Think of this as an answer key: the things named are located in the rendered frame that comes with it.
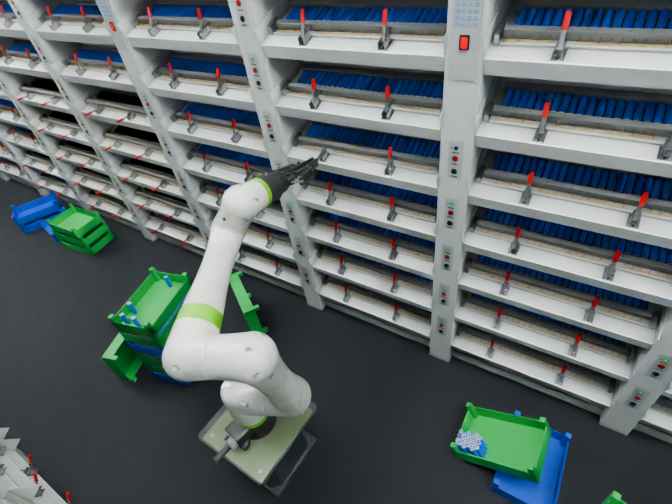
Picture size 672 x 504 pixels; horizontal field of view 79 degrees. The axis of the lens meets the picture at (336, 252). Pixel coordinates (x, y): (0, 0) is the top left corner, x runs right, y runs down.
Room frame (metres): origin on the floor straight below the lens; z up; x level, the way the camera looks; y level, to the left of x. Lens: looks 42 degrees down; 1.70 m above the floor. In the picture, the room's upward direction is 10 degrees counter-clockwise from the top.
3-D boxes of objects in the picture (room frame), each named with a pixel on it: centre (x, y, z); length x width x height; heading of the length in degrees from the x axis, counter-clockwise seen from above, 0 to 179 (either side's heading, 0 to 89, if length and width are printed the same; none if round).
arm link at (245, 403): (0.73, 0.37, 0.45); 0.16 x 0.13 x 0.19; 78
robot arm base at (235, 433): (0.69, 0.43, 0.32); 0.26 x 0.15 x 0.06; 132
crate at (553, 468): (0.52, -0.58, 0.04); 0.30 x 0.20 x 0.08; 142
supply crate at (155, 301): (1.28, 0.82, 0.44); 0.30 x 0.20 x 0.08; 156
